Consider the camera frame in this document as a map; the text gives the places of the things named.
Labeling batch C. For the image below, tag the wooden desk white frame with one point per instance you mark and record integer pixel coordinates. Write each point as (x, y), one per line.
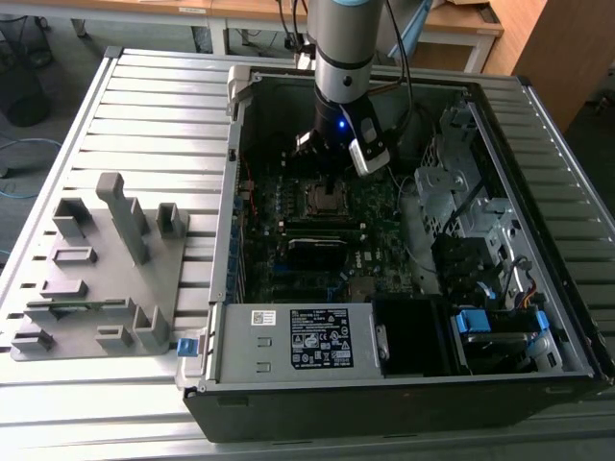
(468, 24)
(144, 4)

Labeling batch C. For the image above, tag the black graphics card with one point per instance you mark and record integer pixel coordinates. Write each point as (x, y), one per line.
(317, 257)

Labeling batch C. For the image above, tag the hard disk in blue carrier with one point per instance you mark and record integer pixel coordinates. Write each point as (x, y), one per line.
(473, 321)

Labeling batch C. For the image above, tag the metal disk bay cage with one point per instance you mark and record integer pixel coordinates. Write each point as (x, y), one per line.
(435, 185)

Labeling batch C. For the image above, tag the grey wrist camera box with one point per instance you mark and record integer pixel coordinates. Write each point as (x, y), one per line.
(370, 158)

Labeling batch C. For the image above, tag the wooden cabinet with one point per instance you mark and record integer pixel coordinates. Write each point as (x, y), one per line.
(567, 48)

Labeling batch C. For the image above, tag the square chipset heatsink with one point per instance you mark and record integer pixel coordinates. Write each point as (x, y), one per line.
(362, 289)

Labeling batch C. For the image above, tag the black mesh basket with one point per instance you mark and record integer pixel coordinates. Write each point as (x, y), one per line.
(29, 43)

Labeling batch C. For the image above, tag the grey power supply unit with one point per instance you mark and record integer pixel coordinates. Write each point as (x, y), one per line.
(269, 355)

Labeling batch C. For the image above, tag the green RAM stick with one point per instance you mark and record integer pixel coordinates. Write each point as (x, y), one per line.
(103, 303)

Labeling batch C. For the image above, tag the grey parts rack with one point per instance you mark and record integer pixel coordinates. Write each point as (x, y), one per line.
(120, 283)

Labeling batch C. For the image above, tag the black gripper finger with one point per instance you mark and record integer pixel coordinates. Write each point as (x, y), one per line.
(334, 185)
(328, 185)

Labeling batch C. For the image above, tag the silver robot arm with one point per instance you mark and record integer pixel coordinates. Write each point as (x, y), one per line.
(343, 57)

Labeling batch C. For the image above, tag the black round bin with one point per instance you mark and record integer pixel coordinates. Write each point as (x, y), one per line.
(26, 103)

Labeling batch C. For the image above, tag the pale blue teach pendant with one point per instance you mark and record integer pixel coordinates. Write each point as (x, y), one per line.
(413, 26)

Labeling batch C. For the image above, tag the black plastic drive holder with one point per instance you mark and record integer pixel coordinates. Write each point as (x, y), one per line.
(456, 259)

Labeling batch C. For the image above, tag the black RAM slot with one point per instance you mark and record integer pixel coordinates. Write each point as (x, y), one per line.
(317, 220)
(317, 233)

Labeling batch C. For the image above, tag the silver CPU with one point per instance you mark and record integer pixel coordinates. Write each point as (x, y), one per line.
(322, 204)

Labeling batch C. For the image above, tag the blue case latch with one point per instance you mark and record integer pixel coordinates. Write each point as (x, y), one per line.
(187, 348)

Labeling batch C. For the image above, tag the black PC case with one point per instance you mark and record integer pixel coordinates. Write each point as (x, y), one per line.
(336, 413)

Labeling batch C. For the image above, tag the CPU socket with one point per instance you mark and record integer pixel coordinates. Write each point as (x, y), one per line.
(349, 204)

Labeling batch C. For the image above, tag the green motherboard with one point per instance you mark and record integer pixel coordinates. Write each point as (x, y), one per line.
(384, 249)

